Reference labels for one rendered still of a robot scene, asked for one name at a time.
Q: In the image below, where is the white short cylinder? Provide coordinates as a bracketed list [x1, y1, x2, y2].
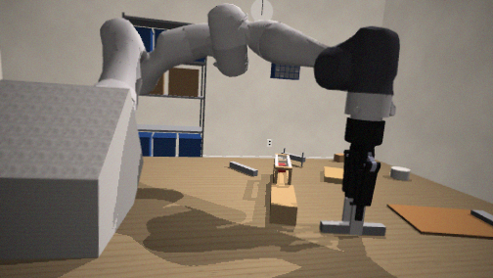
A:
[390, 166, 411, 180]

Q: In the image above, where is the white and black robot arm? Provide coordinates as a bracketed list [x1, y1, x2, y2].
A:
[94, 3, 400, 121]

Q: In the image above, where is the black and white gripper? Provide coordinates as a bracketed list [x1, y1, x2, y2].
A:
[341, 117, 385, 235]

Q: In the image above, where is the tan flat rectangular board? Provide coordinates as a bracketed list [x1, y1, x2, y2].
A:
[324, 166, 343, 184]

